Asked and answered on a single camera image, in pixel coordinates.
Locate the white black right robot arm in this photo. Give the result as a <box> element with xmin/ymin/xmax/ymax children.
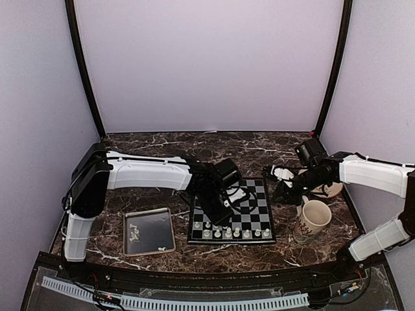
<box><xmin>266</xmin><ymin>152</ymin><xmax>414</xmax><ymax>281</ymax></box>

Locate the black grey chessboard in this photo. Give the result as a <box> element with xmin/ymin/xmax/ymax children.
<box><xmin>187</xmin><ymin>178</ymin><xmax>276</xmax><ymax>245</ymax></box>

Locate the cream floral mug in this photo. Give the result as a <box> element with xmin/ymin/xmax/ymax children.
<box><xmin>293</xmin><ymin>196</ymin><xmax>332</xmax><ymax>245</ymax></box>

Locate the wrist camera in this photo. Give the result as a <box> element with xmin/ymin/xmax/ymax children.
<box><xmin>262</xmin><ymin>165</ymin><xmax>295</xmax><ymax>188</ymax></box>
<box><xmin>224</xmin><ymin>187</ymin><xmax>246</xmax><ymax>207</ymax></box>

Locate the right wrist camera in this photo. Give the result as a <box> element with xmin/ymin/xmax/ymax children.
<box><xmin>262</xmin><ymin>165</ymin><xmax>295</xmax><ymax>188</ymax></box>

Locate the white king chess piece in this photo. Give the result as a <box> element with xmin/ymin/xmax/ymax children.
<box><xmin>233</xmin><ymin>227</ymin><xmax>241</xmax><ymax>239</ymax></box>

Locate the black frame post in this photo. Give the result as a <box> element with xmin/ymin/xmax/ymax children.
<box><xmin>64</xmin><ymin>0</ymin><xmax>106</xmax><ymax>140</ymax></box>
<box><xmin>313</xmin><ymin>0</ymin><xmax>353</xmax><ymax>139</ymax></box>

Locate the white chess piece cluster left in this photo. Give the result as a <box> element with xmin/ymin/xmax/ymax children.
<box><xmin>129</xmin><ymin>224</ymin><xmax>140</xmax><ymax>236</ymax></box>

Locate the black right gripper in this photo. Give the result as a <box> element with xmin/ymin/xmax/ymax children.
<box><xmin>271</xmin><ymin>165</ymin><xmax>328</xmax><ymax>206</ymax></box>

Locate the metal tray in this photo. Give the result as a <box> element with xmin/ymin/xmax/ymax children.
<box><xmin>123</xmin><ymin>208</ymin><xmax>176</xmax><ymax>257</ymax></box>

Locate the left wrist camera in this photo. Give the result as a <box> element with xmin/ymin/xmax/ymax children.
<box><xmin>224</xmin><ymin>187</ymin><xmax>246</xmax><ymax>207</ymax></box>

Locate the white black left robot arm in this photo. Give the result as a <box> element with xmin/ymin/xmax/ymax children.
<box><xmin>62</xmin><ymin>143</ymin><xmax>241</xmax><ymax>282</ymax></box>

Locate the black left frame post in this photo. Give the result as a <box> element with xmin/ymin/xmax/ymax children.
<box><xmin>64</xmin><ymin>0</ymin><xmax>106</xmax><ymax>140</ymax></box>

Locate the black right frame post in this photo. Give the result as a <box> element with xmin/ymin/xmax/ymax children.
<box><xmin>313</xmin><ymin>0</ymin><xmax>353</xmax><ymax>139</ymax></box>

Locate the round wooden bird coaster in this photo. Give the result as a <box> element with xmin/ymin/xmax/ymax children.
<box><xmin>311</xmin><ymin>183</ymin><xmax>343</xmax><ymax>198</ymax></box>

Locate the white slotted cable duct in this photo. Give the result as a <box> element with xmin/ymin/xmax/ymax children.
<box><xmin>41</xmin><ymin>276</ymin><xmax>309</xmax><ymax>310</ymax></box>

